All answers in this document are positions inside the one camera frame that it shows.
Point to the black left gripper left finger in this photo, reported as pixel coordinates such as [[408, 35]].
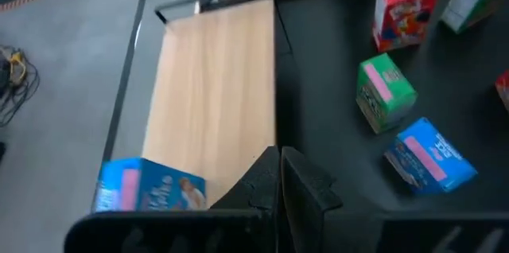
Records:
[[262, 181]]

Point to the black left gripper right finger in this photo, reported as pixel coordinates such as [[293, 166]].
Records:
[[302, 197]]

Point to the blue Rice Krispies cereal box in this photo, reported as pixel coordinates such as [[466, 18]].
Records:
[[151, 185], [429, 157]]

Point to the wooden shelf with black legs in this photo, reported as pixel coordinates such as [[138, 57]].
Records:
[[214, 86]]

